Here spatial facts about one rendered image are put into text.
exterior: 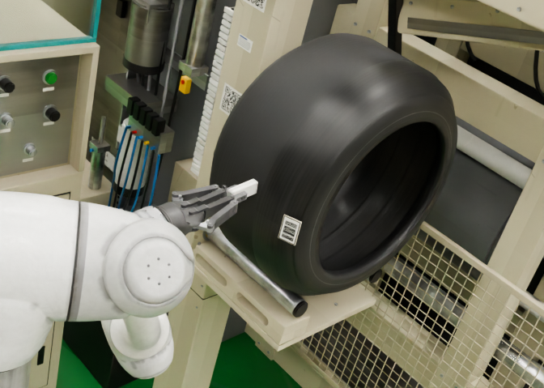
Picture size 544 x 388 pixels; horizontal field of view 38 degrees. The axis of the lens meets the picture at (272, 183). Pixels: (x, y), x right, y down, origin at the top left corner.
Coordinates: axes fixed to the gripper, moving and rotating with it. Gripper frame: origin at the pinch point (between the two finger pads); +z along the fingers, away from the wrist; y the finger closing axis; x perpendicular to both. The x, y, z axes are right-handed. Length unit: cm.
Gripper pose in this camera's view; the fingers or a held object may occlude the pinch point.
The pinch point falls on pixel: (242, 191)
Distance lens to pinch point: 160.1
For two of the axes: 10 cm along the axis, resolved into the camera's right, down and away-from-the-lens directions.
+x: -1.2, 7.9, 6.0
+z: 7.5, -3.2, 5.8
